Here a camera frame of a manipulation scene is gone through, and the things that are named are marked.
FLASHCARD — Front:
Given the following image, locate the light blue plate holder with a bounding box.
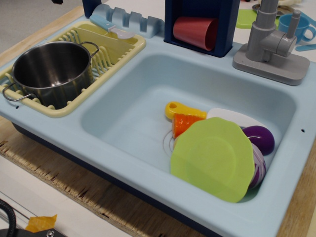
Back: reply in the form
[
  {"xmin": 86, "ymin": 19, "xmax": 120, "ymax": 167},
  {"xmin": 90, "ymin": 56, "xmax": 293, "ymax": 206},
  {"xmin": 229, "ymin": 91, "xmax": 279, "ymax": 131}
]
[{"xmin": 92, "ymin": 4, "xmax": 164, "ymax": 39}]

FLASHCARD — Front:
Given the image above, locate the green cutting board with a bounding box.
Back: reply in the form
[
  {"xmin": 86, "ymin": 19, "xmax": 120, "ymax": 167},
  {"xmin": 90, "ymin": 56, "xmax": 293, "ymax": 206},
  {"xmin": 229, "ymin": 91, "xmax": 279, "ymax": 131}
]
[{"xmin": 236, "ymin": 9, "xmax": 280, "ymax": 30}]

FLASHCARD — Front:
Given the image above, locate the yellow handled toy knife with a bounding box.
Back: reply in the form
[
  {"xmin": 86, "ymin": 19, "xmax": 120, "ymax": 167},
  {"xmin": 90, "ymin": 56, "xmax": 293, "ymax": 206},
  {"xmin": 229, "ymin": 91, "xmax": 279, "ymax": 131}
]
[{"xmin": 165, "ymin": 101, "xmax": 267, "ymax": 128}]

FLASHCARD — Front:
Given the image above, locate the green plastic plate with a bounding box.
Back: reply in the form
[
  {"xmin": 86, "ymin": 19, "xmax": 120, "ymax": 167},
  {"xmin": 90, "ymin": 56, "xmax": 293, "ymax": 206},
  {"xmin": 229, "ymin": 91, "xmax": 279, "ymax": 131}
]
[{"xmin": 170, "ymin": 118, "xmax": 255, "ymax": 203}]

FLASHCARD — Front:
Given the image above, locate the purple toy eggplant half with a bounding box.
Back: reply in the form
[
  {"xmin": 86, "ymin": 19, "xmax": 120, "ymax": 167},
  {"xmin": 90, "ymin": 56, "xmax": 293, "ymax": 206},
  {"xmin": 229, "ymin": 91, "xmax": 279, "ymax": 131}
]
[{"xmin": 242, "ymin": 125, "xmax": 275, "ymax": 156}]

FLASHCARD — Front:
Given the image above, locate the dark blue cup holder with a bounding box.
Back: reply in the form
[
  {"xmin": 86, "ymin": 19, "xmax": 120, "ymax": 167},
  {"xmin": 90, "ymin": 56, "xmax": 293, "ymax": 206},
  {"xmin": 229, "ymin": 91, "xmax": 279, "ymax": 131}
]
[{"xmin": 164, "ymin": 0, "xmax": 239, "ymax": 57}]

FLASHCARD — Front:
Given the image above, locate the orange toy carrot piece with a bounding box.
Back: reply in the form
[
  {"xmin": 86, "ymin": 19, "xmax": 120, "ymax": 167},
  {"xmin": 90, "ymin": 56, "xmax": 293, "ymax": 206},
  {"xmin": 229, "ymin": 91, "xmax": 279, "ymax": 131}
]
[{"xmin": 172, "ymin": 114, "xmax": 203, "ymax": 139}]

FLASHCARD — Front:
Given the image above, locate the light blue toy sink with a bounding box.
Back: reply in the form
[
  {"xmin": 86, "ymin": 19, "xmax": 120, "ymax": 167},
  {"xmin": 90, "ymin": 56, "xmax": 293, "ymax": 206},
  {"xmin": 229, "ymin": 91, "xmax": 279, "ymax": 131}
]
[{"xmin": 0, "ymin": 12, "xmax": 316, "ymax": 237}]

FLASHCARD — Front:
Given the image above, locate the red plastic cup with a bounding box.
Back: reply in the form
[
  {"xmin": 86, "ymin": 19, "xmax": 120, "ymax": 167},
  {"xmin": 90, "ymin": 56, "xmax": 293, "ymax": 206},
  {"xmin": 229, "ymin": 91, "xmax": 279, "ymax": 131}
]
[{"xmin": 173, "ymin": 16, "xmax": 219, "ymax": 51}]

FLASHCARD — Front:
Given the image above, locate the stainless steel pot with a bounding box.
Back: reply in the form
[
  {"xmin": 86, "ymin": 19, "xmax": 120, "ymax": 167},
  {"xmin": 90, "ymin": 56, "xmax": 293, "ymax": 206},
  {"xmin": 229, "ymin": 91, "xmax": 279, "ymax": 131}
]
[{"xmin": 12, "ymin": 41, "xmax": 95, "ymax": 109}]

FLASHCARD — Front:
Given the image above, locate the blue toy utensil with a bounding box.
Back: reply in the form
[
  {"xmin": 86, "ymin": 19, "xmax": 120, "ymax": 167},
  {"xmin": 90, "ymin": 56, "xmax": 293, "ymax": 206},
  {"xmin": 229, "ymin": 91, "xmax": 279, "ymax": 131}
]
[{"xmin": 295, "ymin": 44, "xmax": 316, "ymax": 52}]

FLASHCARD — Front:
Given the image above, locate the grey toy faucet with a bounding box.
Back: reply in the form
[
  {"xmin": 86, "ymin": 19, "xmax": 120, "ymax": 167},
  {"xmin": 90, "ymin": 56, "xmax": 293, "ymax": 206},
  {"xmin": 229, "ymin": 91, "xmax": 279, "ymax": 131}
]
[{"xmin": 233, "ymin": 0, "xmax": 310, "ymax": 86}]

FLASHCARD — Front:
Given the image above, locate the blue plastic mug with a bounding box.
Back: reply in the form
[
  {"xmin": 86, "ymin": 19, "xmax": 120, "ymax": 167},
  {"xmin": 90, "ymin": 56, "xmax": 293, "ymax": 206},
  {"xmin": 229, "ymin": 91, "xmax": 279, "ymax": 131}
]
[{"xmin": 278, "ymin": 10, "xmax": 316, "ymax": 44}]

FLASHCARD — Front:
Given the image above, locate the yellow tape piece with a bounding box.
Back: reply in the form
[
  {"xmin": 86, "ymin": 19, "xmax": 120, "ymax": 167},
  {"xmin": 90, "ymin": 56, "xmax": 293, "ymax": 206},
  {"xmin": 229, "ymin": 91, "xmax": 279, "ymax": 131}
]
[{"xmin": 25, "ymin": 214, "xmax": 57, "ymax": 233}]

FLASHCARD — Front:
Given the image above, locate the blue handled toy spoon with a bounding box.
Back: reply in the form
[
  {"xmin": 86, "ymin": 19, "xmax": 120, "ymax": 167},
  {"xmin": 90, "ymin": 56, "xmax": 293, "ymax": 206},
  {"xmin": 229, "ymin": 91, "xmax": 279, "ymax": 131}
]
[{"xmin": 89, "ymin": 14, "xmax": 136, "ymax": 40}]

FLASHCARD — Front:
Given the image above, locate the black cable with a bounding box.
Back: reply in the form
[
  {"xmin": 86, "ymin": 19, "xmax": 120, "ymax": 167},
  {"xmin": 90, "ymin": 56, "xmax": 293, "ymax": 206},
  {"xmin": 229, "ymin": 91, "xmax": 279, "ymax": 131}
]
[{"xmin": 0, "ymin": 199, "xmax": 17, "ymax": 237}]

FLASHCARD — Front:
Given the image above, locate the pale yellow dish rack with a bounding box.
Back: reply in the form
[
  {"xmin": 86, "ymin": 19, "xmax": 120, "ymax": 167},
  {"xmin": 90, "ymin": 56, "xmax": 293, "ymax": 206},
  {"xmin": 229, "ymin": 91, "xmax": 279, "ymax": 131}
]
[{"xmin": 0, "ymin": 21, "xmax": 146, "ymax": 118}]

